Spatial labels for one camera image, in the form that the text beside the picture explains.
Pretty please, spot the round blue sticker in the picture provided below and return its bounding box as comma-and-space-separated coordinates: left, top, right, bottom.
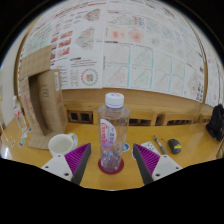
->
121, 142, 131, 153

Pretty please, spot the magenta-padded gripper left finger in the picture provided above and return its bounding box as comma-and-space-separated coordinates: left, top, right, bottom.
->
41, 142, 92, 186

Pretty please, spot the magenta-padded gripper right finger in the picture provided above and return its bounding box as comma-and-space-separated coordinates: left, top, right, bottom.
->
132, 143, 183, 186

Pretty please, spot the brown cardboard box stand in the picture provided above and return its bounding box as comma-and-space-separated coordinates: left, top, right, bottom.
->
18, 44, 69, 150

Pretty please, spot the flat round red coaster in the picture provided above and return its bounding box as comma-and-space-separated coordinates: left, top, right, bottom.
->
97, 157, 125, 175

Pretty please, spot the small black device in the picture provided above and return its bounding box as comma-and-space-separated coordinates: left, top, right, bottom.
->
167, 138, 183, 155

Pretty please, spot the clear plastic water bottle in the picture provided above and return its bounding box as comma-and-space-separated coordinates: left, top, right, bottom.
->
97, 92, 131, 174

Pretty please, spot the white ceramic mug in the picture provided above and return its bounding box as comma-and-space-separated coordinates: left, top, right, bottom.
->
47, 132, 79, 158

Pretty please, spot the black bag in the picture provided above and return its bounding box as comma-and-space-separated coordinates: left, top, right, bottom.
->
205, 103, 224, 142

